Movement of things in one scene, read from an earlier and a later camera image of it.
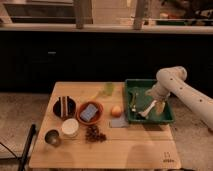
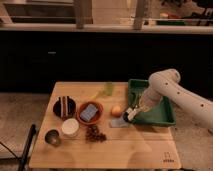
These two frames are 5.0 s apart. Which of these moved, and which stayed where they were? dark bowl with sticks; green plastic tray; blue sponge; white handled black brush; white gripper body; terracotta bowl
Moved: white handled black brush; white gripper body
Stayed: dark bowl with sticks; terracotta bowl; green plastic tray; blue sponge
